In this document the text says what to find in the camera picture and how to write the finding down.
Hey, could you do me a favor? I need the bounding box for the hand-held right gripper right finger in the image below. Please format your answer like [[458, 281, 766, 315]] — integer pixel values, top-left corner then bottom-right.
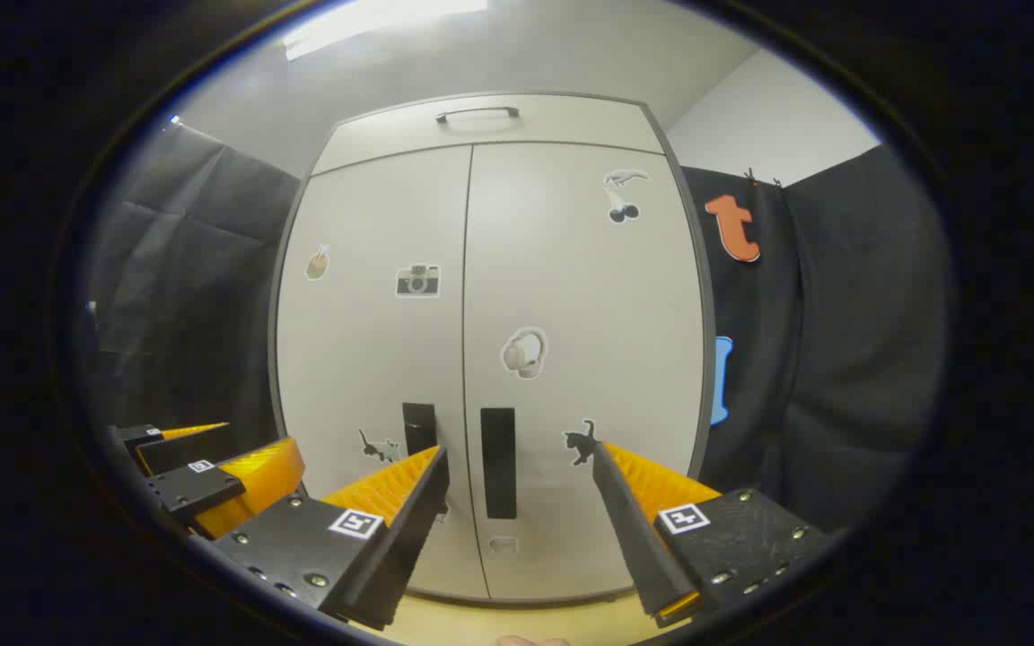
[[589, 440, 830, 629]]

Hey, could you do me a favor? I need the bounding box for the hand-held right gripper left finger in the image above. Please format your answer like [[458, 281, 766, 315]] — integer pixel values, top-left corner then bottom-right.
[[198, 444, 451, 632]]

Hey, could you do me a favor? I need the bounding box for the black door handle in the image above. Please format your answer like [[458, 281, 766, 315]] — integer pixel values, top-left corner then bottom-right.
[[402, 402, 439, 458], [479, 407, 518, 521]]

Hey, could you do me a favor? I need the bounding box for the white cabinet door camera sticker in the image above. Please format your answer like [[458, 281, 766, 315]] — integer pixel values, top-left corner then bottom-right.
[[275, 144, 493, 600]]

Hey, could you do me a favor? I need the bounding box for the white double-door shoe cabinet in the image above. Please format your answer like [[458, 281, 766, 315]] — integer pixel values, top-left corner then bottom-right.
[[267, 90, 720, 607]]

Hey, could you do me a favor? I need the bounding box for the white cabinet door headphones sticker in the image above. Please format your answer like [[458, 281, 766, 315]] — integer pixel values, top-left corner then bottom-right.
[[461, 142, 717, 604]]

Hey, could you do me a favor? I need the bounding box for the white cabinet drawer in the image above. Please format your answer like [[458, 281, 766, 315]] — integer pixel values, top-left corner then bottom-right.
[[311, 92, 666, 178]]

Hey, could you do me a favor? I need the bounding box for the black drawer handle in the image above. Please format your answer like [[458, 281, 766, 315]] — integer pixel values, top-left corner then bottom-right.
[[434, 106, 521, 124]]

